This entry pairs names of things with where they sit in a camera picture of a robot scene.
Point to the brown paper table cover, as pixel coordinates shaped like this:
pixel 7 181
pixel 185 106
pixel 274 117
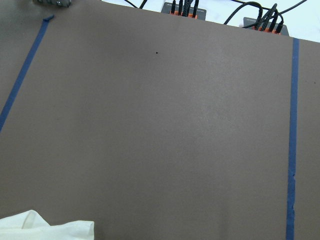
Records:
pixel 158 127

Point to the orange black connector strip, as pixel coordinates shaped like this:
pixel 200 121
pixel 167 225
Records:
pixel 268 20
pixel 184 8

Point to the cream long-sleeve cat shirt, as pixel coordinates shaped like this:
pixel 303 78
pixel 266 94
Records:
pixel 30 225

